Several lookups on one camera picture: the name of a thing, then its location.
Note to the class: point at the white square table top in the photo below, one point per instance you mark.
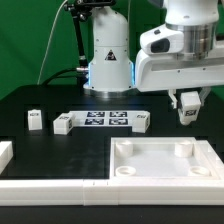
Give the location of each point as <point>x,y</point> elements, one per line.
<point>161,158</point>

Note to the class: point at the white front fence wall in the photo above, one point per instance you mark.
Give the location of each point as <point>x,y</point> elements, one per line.
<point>104,192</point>

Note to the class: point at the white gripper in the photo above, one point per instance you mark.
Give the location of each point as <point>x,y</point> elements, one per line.
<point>166,72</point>

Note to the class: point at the white marker sheet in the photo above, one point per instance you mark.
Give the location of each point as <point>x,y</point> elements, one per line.
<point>103,118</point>

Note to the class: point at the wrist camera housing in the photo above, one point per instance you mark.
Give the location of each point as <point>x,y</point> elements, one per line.
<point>162,40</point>

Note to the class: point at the white left fence piece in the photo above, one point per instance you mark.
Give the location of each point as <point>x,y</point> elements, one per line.
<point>6,154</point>

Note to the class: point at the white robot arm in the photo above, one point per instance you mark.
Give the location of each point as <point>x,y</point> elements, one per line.
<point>181,53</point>

